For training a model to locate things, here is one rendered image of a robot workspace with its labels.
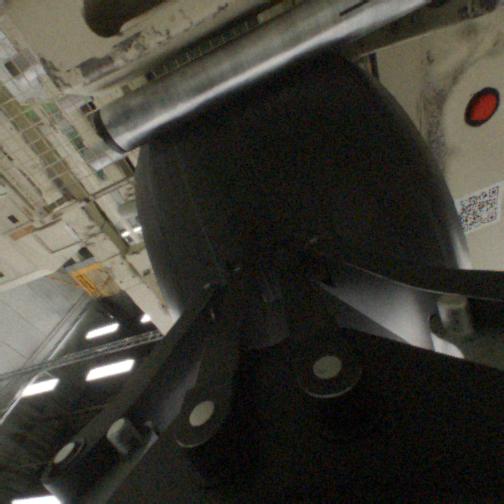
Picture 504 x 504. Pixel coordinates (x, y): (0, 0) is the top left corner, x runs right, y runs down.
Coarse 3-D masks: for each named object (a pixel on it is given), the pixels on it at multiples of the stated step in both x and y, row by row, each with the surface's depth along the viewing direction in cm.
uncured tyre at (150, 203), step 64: (320, 64) 26; (192, 128) 27; (256, 128) 25; (320, 128) 23; (384, 128) 23; (192, 192) 24; (256, 192) 23; (320, 192) 22; (384, 192) 21; (448, 192) 25; (192, 256) 24; (448, 256) 22
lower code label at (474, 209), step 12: (480, 192) 41; (492, 192) 42; (456, 204) 42; (468, 204) 42; (480, 204) 42; (492, 204) 43; (468, 216) 43; (480, 216) 44; (492, 216) 44; (468, 228) 45; (480, 228) 45
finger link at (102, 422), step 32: (192, 320) 11; (160, 352) 10; (192, 352) 11; (128, 384) 9; (160, 384) 9; (192, 384) 10; (96, 416) 8; (128, 416) 7; (160, 416) 8; (64, 448) 7; (96, 448) 7; (64, 480) 6
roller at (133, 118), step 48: (336, 0) 22; (384, 0) 23; (432, 0) 24; (240, 48) 23; (288, 48) 23; (336, 48) 25; (144, 96) 24; (192, 96) 24; (240, 96) 26; (144, 144) 28
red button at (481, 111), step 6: (480, 96) 35; (486, 96) 34; (492, 96) 34; (474, 102) 35; (480, 102) 34; (486, 102) 35; (492, 102) 35; (474, 108) 35; (480, 108) 35; (486, 108) 35; (492, 108) 35; (474, 114) 35; (480, 114) 35; (486, 114) 35
